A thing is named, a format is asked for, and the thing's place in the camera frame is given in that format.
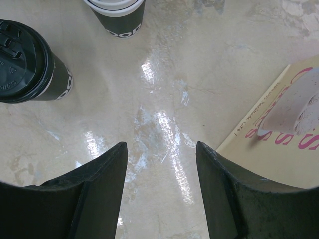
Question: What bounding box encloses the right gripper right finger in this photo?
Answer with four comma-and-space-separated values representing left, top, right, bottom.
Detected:
196, 142, 319, 239

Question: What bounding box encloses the pink beige paper bag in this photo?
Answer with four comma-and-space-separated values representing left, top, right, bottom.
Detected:
217, 56, 319, 189

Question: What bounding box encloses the black coffee cup lid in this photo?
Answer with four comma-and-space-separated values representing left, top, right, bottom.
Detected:
0, 19, 54, 104

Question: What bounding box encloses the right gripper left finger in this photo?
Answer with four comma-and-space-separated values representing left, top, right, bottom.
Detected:
0, 142, 128, 239

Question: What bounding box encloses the dark paper coffee cup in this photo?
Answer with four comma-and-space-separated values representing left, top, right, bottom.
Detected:
34, 53, 73, 101

